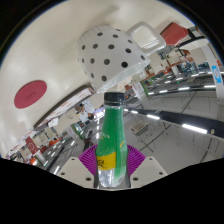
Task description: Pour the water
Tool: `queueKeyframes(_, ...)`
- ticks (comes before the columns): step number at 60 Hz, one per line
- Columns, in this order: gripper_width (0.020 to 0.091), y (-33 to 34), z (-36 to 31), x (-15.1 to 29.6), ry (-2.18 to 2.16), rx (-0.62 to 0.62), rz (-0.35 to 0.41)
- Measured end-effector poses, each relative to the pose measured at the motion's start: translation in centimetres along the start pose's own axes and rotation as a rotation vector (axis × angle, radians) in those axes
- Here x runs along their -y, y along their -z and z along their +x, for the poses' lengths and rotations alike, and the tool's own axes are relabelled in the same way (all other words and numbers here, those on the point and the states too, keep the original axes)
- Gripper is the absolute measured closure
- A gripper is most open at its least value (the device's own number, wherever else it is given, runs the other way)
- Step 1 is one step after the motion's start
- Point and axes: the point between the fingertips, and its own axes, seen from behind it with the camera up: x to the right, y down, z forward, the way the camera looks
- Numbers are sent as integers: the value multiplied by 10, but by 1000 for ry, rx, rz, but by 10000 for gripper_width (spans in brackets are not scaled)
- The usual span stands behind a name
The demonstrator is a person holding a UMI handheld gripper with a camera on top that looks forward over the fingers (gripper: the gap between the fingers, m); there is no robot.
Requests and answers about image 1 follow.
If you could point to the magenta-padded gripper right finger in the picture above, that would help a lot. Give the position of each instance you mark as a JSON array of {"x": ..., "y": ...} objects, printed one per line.
[{"x": 146, "y": 170}]

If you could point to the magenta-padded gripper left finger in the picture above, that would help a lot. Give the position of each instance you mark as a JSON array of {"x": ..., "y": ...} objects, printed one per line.
[{"x": 77, "y": 170}]

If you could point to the green plastic drink bottle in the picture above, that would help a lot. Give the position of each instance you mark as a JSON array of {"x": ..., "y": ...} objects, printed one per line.
[{"x": 111, "y": 143}]

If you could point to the ceiling air conditioner unit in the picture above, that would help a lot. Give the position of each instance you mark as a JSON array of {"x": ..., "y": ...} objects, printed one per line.
[{"x": 139, "y": 128}]

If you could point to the ceiling light group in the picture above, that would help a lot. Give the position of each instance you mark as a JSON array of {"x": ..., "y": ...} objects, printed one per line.
[{"x": 194, "y": 128}]

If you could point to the flat round red coaster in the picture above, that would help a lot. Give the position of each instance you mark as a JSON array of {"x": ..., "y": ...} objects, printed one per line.
[{"x": 30, "y": 94}]

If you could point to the white polka dot mug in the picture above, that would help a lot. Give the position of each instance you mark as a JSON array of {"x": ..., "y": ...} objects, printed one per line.
[{"x": 106, "y": 56}]

